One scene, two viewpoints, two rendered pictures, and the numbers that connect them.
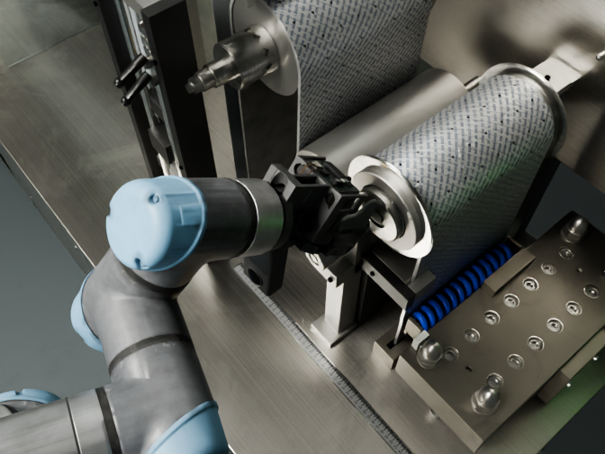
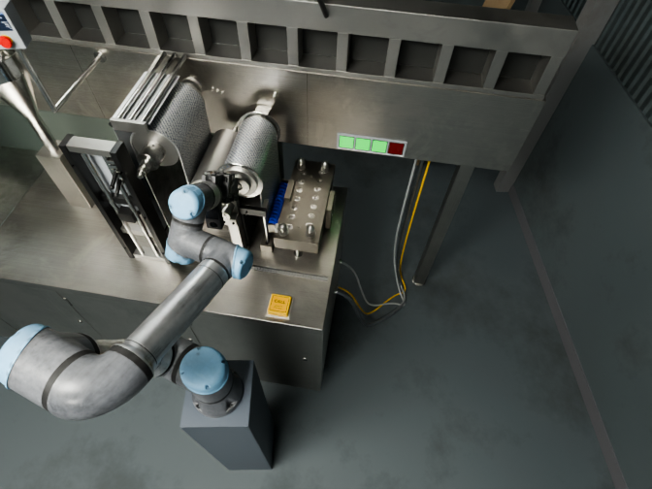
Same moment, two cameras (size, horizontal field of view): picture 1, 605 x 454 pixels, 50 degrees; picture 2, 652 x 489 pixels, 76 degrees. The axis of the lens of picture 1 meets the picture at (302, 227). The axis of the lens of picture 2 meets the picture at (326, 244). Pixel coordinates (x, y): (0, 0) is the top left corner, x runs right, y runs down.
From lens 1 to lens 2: 59 cm
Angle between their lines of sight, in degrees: 24
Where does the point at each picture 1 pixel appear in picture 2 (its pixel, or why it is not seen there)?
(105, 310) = (184, 243)
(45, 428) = (200, 272)
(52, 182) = (63, 279)
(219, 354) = not seen: hidden behind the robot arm
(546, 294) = (306, 190)
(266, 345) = not seen: hidden behind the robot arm
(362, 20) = (187, 121)
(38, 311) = not seen: hidden behind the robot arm
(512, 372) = (312, 219)
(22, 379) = (81, 424)
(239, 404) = (225, 300)
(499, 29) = (233, 104)
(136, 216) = (182, 200)
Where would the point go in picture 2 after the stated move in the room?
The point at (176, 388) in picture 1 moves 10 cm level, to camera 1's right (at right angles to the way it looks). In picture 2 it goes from (226, 244) to (261, 223)
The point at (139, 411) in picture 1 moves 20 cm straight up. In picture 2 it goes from (221, 254) to (203, 195)
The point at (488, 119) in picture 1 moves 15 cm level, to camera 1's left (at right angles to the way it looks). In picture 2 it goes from (252, 134) to (212, 154)
